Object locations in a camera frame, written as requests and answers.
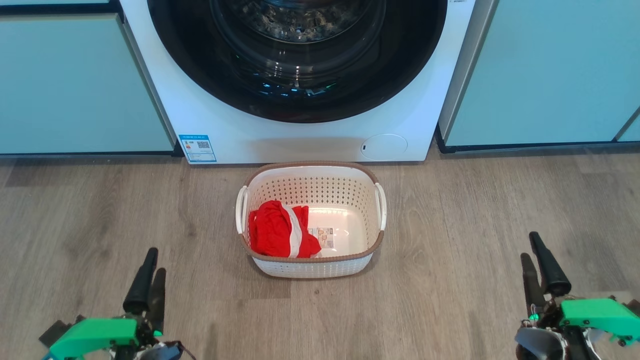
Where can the dark round washer door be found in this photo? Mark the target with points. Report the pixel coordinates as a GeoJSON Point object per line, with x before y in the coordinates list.
{"type": "Point", "coordinates": [200, 75]}

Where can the printed basket label sticker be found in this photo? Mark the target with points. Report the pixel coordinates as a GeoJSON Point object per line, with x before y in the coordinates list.
{"type": "Point", "coordinates": [325, 237]}

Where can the white basket brown rim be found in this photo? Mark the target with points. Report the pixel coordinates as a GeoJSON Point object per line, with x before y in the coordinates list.
{"type": "Point", "coordinates": [310, 267]}

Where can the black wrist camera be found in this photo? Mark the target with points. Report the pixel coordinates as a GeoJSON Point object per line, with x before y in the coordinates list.
{"type": "Point", "coordinates": [55, 331]}
{"type": "Point", "coordinates": [634, 306]}

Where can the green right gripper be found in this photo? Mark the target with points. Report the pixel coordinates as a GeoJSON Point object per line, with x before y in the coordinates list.
{"type": "Point", "coordinates": [595, 312]}

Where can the red garment white band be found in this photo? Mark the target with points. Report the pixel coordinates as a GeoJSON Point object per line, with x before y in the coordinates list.
{"type": "Point", "coordinates": [270, 232]}

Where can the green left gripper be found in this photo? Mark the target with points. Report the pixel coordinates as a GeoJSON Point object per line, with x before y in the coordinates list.
{"type": "Point", "coordinates": [95, 335]}

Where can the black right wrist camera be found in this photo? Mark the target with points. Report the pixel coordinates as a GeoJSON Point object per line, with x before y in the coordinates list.
{"type": "Point", "coordinates": [634, 306]}

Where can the blue energy label sticker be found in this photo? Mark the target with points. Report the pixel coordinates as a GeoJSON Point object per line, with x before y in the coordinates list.
{"type": "Point", "coordinates": [197, 148]}

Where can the white front-load washing machine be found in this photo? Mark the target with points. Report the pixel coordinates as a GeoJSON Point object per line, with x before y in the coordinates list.
{"type": "Point", "coordinates": [300, 142]}

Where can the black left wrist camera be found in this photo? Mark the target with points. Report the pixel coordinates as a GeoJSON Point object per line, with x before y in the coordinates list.
{"type": "Point", "coordinates": [55, 331]}

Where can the pale green cabinet front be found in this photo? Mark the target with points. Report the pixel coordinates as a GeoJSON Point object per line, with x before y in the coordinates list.
{"type": "Point", "coordinates": [70, 85]}
{"type": "Point", "coordinates": [545, 70]}

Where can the round white filter cover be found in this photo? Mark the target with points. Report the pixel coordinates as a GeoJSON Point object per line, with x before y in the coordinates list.
{"type": "Point", "coordinates": [384, 146]}

